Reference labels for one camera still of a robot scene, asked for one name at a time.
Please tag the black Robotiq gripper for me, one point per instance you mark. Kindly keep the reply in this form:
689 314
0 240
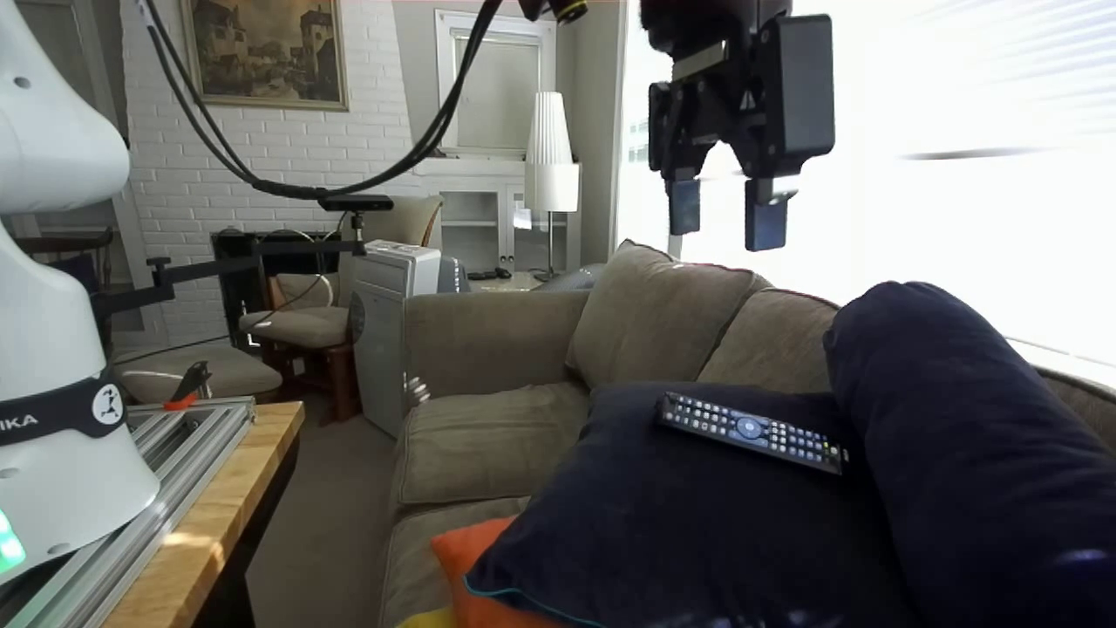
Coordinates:
708 109

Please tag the black remote control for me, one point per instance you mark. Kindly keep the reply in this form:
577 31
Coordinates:
755 434

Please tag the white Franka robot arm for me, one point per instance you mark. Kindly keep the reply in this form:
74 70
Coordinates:
56 292

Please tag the dark blue pillow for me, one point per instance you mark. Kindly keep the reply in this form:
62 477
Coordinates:
700 534

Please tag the orange pillow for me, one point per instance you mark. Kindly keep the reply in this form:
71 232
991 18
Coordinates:
476 581

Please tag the yellow pillow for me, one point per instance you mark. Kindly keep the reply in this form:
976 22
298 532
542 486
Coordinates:
422 618

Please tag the white floor lamp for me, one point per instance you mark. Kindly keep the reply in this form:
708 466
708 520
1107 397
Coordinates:
553 150

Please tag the white shelf unit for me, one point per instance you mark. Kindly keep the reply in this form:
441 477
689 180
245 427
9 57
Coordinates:
471 214

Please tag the white framed mirror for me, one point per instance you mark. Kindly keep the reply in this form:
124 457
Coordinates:
494 82

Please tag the beige fabric couch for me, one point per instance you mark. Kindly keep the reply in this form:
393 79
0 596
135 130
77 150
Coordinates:
490 442

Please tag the white box appliance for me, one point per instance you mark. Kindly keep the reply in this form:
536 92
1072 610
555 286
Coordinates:
377 336

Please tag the beige armchair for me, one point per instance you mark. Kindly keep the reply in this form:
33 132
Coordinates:
303 325

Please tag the framed picture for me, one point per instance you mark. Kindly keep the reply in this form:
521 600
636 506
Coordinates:
263 47

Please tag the beige ottoman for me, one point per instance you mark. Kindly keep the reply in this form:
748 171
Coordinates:
221 370

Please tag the wooden table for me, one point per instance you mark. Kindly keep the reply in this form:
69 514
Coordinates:
221 525

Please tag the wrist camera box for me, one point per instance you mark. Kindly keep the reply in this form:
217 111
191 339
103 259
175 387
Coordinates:
806 87

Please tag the black camera boom stand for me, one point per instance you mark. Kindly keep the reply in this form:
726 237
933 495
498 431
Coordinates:
186 272

